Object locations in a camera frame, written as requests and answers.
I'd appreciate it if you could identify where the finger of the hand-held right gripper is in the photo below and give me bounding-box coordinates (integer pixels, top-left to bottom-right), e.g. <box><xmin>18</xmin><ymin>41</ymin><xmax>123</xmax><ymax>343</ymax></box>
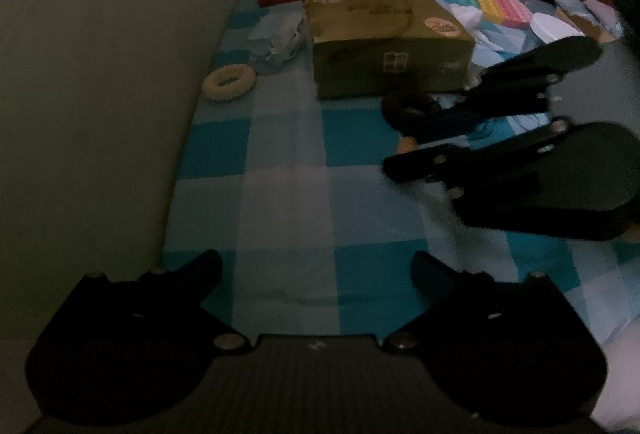
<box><xmin>415</xmin><ymin>56</ymin><xmax>558</xmax><ymax>139</ymax></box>
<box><xmin>383</xmin><ymin>116</ymin><xmax>571</xmax><ymax>201</ymax></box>

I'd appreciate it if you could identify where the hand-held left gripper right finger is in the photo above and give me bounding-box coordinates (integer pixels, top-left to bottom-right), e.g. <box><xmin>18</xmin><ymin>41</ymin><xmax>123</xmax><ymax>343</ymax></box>
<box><xmin>381</xmin><ymin>251</ymin><xmax>594</xmax><ymax>355</ymax></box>

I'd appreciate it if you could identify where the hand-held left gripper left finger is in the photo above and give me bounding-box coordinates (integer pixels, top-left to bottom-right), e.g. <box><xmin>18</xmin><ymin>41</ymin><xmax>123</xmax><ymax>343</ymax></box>
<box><xmin>45</xmin><ymin>250</ymin><xmax>251</xmax><ymax>355</ymax></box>

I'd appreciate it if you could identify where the black hair tie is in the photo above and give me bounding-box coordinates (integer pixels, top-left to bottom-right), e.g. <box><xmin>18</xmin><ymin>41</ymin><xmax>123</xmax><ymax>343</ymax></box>
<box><xmin>381</xmin><ymin>92</ymin><xmax>443</xmax><ymax>127</ymax></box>

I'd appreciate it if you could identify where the cream ring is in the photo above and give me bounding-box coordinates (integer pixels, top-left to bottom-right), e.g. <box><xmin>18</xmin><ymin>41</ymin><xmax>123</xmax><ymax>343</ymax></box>
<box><xmin>202</xmin><ymin>66</ymin><xmax>257</xmax><ymax>105</ymax></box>

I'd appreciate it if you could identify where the clear jar with white lid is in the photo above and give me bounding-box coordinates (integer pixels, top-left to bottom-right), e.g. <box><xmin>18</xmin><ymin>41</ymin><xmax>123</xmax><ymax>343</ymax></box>
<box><xmin>529</xmin><ymin>12</ymin><xmax>587</xmax><ymax>45</ymax></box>

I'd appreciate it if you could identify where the gold tissue pack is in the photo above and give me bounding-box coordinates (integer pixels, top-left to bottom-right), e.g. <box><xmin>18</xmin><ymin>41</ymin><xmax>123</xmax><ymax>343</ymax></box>
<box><xmin>304</xmin><ymin>0</ymin><xmax>476</xmax><ymax>100</ymax></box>

